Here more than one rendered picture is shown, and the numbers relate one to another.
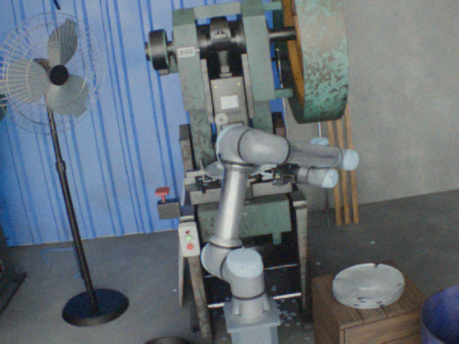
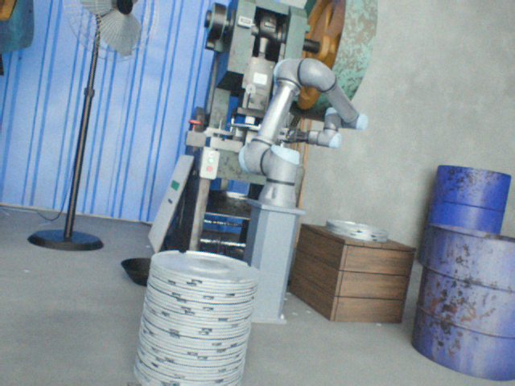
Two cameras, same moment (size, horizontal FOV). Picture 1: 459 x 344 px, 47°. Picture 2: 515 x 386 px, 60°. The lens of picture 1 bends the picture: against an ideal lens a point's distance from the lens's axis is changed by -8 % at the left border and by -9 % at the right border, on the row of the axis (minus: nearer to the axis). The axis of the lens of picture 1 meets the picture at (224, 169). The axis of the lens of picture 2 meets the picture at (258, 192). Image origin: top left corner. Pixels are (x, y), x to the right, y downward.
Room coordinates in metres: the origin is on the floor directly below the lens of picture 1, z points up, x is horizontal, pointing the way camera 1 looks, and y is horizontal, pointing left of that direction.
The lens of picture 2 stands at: (0.05, 0.56, 0.58)
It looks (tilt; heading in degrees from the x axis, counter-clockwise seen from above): 3 degrees down; 343
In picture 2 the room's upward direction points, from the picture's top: 10 degrees clockwise
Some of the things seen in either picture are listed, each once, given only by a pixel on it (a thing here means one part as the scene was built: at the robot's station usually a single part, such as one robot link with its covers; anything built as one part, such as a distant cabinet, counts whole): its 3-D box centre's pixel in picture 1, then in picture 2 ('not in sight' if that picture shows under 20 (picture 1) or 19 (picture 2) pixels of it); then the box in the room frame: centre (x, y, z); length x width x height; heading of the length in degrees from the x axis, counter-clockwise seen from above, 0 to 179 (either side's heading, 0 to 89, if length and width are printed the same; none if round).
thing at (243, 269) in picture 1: (244, 271); (282, 163); (1.72, -0.02, 0.62); 0.13 x 0.12 x 0.14; 33
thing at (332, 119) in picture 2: (323, 153); (335, 120); (2.08, -0.39, 0.88); 0.11 x 0.08 x 0.11; 33
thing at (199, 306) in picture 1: (189, 222); (188, 179); (2.65, 0.21, 0.45); 0.92 x 0.12 x 0.90; 179
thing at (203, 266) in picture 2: not in sight; (206, 265); (1.21, 0.32, 0.30); 0.29 x 0.29 x 0.01
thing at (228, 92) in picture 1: (229, 106); (257, 84); (2.46, -0.06, 1.04); 0.17 x 0.15 x 0.30; 179
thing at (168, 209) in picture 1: (171, 219); (194, 149); (2.28, 0.25, 0.62); 0.10 x 0.06 x 0.20; 89
